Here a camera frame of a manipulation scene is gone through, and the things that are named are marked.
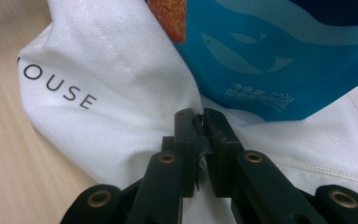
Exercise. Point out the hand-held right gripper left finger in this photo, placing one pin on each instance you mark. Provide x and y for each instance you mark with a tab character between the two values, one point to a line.
186	146

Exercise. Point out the blue fish print snack packet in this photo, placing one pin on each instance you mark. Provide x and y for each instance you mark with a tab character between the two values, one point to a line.
261	62

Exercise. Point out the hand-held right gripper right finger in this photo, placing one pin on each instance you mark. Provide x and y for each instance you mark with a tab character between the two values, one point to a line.
220	146

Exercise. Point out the white fabric bag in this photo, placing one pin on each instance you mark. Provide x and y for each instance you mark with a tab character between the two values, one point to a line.
115	74

